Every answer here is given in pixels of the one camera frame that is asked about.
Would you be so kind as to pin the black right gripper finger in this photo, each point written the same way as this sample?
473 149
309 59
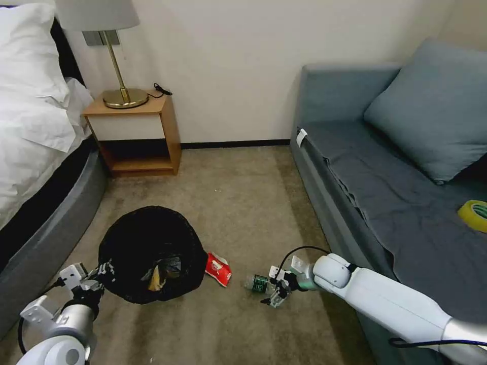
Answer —
280 298
269 298

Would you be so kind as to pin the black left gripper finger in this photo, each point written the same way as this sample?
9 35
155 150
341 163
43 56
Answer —
102 293
95 279

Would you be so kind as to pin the clear bottle with green label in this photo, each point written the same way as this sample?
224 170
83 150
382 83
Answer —
259 283

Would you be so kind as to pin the black trash bin with bag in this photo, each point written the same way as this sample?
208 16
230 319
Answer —
133 243

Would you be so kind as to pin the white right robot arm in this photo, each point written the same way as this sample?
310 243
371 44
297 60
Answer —
380 296

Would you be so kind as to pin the yellow wrapper trash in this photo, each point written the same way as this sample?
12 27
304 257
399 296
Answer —
155 280

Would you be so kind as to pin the red snack packet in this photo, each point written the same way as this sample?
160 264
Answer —
217 269

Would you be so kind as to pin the white bed sheet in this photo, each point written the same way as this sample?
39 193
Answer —
34 152

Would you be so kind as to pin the dark grey sofa cover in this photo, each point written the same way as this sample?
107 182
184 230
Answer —
411 213

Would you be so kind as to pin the white sofa tag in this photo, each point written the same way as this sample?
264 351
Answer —
302 137

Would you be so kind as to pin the wooden nightstand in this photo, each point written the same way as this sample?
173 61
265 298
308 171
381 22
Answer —
133 125

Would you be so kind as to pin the brass lamp with white shade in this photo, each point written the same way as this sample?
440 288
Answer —
121 95

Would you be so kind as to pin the yellow tape roll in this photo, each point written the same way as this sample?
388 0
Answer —
466 214

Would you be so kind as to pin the grey-blue sofa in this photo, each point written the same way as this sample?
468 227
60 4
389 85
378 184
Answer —
331 95

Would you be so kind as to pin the blue sofa cushion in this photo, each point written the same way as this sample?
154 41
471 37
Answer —
430 114

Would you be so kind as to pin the black headboard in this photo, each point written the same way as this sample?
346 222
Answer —
66 53

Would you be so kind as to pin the white pillow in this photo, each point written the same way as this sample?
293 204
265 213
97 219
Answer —
26 61

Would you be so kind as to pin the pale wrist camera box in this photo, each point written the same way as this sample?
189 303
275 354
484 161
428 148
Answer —
72 273
274 271

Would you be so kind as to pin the grey padded bed frame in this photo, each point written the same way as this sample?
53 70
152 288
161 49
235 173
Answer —
57 213

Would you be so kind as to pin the grey wall switch panel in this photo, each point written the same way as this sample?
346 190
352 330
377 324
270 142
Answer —
95 38

